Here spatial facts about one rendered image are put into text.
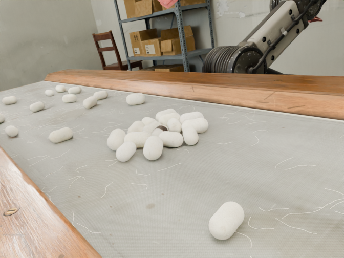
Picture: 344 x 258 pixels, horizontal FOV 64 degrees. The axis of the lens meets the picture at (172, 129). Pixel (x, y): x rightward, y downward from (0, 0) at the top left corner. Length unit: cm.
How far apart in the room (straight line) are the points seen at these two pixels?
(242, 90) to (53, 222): 34
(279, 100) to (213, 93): 12
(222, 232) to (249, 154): 13
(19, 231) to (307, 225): 20
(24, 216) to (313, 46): 238
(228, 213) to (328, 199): 8
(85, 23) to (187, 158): 489
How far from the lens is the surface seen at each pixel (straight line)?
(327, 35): 243
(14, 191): 29
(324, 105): 40
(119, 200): 26
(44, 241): 21
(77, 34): 507
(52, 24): 496
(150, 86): 63
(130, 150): 32
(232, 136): 34
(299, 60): 255
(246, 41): 78
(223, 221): 19
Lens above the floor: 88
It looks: 21 degrees down
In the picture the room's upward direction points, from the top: 10 degrees counter-clockwise
